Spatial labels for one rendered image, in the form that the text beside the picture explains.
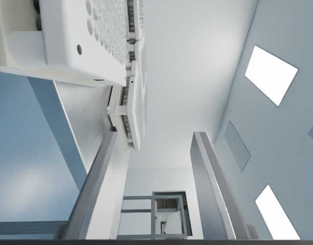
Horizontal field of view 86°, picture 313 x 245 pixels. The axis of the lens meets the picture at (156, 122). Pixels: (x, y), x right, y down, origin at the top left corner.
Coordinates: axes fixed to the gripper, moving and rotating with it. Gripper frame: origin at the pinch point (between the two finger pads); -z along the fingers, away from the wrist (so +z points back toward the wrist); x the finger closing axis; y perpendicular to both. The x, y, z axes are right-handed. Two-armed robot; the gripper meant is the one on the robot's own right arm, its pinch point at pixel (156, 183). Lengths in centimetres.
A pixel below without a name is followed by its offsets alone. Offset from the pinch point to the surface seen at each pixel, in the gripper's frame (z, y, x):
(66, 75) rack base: -14.7, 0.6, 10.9
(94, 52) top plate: -12.9, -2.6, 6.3
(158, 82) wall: -363, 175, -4
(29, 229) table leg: -14, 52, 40
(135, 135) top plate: -35.9, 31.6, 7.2
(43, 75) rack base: -11.4, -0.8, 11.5
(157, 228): -100, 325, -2
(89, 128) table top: -20.4, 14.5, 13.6
